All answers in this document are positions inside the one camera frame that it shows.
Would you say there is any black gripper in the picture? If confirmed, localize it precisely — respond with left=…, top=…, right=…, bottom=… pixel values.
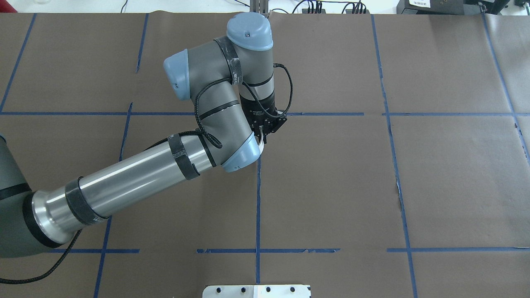
left=240, top=93, right=287, bottom=135

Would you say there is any white mug black handle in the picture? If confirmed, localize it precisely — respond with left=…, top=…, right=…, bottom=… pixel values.
left=257, top=126, right=267, bottom=154

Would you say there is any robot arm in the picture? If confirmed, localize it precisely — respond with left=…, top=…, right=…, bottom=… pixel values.
left=1, top=12, right=287, bottom=258

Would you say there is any aluminium frame post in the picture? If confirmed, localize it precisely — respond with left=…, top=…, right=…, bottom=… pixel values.
left=249, top=0, right=270, bottom=17

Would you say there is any white pedestal column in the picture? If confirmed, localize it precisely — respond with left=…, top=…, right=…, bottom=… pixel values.
left=202, top=284, right=312, bottom=298

